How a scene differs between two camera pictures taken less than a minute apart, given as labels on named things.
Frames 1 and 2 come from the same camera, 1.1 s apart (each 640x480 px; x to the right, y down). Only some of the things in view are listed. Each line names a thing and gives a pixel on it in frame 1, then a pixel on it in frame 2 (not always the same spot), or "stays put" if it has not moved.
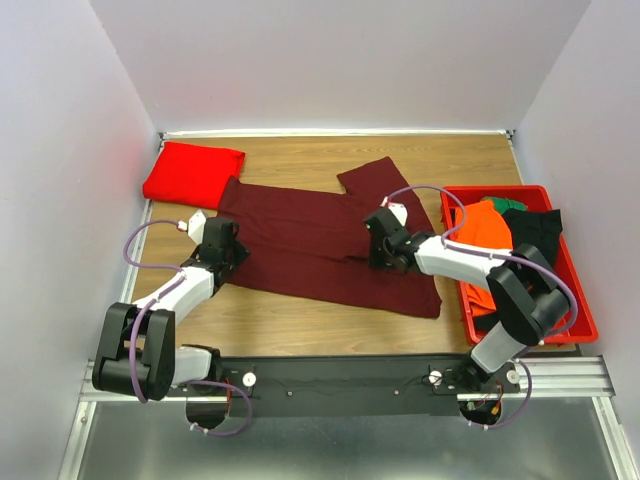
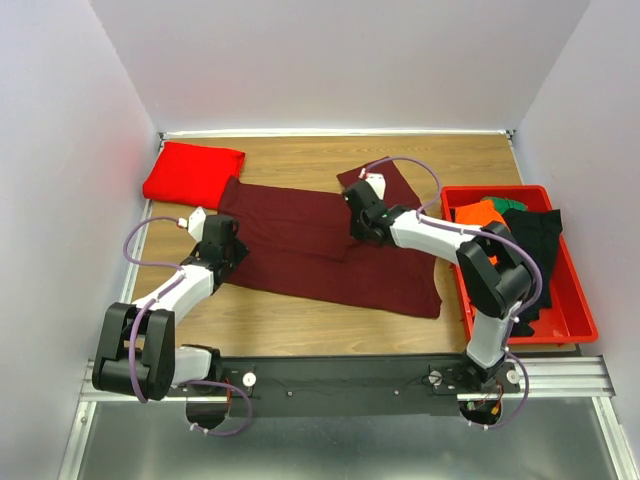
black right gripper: x=375 y=250 to x=361 y=232
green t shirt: x=502 y=204 stays put
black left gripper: x=232 y=258 stays put
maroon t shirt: x=314 y=245 stays put
